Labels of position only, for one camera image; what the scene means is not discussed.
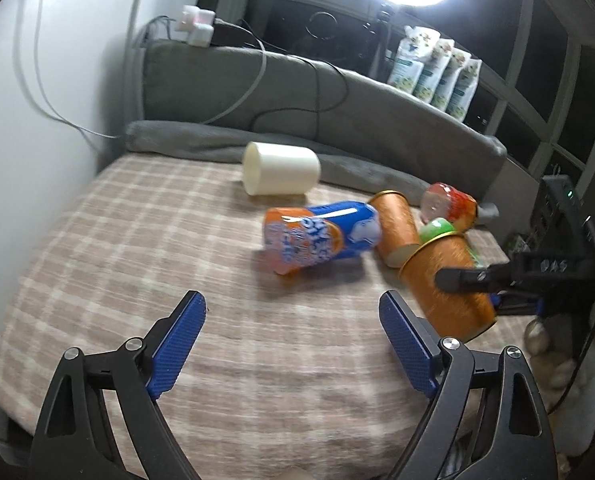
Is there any black light tripod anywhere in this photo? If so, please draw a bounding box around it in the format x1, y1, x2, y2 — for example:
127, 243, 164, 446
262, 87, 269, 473
361, 3, 394, 79

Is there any green plastic bottle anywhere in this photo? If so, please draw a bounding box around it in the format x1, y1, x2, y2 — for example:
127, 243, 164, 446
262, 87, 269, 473
412, 218, 484, 268

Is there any white power strip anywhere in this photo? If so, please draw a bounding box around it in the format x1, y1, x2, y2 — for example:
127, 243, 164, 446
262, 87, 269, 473
176, 6, 215, 48

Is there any orange paper cup with lettering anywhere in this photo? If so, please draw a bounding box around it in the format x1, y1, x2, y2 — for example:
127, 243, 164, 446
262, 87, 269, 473
398, 233, 496, 342

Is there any white plastic cup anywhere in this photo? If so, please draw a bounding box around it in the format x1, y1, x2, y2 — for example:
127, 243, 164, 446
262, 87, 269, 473
242, 142, 321, 196

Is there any black cable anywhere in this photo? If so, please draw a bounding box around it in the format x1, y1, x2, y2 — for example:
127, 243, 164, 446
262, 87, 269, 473
217, 19, 352, 134

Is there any white cable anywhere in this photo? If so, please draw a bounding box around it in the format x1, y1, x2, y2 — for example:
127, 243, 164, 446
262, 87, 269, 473
12, 0, 270, 140

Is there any white green pouch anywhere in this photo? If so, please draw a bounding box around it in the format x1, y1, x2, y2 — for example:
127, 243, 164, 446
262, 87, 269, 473
386, 26, 441, 93
412, 38, 455, 103
431, 48, 471, 112
446, 58, 483, 122

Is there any grey rolled blanket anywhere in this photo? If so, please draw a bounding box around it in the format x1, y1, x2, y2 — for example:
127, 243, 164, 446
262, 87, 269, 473
126, 120, 430, 206

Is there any grey sofa backrest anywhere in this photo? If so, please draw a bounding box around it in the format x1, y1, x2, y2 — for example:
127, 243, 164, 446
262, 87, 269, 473
142, 40, 507, 198

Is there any plaid pink blanket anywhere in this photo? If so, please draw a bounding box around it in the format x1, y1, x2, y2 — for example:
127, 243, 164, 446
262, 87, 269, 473
0, 154, 427, 479

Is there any red chip canister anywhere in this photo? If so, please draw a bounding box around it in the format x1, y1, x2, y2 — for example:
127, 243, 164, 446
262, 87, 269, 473
420, 182, 479, 232

